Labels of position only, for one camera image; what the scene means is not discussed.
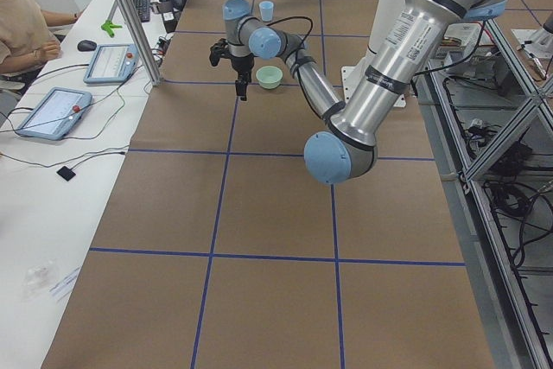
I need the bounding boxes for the small black square pad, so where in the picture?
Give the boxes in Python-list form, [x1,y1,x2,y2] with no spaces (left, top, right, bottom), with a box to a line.
[56,166,76,181]

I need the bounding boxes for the aluminium frame post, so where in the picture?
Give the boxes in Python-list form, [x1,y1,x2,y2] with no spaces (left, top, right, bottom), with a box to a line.
[115,0,162,86]

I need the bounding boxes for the green plastic tool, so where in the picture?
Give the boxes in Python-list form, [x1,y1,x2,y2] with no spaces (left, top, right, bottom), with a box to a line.
[101,19,122,38]

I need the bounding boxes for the teach pendant tablet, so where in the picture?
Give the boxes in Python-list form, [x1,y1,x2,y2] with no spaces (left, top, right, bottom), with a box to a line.
[15,87,92,141]
[83,44,139,85]

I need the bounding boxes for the far teach pendant tablet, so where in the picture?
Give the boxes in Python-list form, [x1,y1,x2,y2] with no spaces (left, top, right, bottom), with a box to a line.
[83,44,139,85]

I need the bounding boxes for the black keyboard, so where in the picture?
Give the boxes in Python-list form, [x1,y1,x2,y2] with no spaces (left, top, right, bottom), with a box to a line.
[132,0,150,22]

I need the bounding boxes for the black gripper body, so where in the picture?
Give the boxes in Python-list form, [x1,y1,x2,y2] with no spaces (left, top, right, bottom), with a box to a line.
[231,55,253,84]

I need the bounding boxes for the light blue plastic cup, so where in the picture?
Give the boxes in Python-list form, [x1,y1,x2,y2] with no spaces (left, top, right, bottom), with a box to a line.
[258,0,274,22]

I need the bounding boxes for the black computer mouse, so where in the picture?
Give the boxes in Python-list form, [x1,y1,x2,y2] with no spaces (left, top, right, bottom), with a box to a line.
[77,40,97,52]

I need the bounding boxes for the near teach pendant tablet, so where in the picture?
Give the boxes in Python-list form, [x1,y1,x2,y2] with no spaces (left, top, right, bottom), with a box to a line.
[15,87,92,141]

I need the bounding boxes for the black camera cable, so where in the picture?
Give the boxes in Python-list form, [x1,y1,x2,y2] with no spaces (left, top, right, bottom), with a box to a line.
[270,16,314,63]

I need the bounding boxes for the light green bowl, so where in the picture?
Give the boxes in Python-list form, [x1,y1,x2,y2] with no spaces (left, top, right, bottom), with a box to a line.
[256,66,283,90]

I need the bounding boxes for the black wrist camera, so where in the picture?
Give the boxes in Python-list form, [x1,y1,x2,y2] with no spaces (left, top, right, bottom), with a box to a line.
[209,38,231,67]

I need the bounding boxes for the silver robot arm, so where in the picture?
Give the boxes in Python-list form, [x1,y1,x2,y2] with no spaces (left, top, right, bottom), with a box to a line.
[210,0,506,184]

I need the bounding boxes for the seated person beige shirt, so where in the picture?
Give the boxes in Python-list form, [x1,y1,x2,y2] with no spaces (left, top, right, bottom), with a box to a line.
[1,0,82,85]

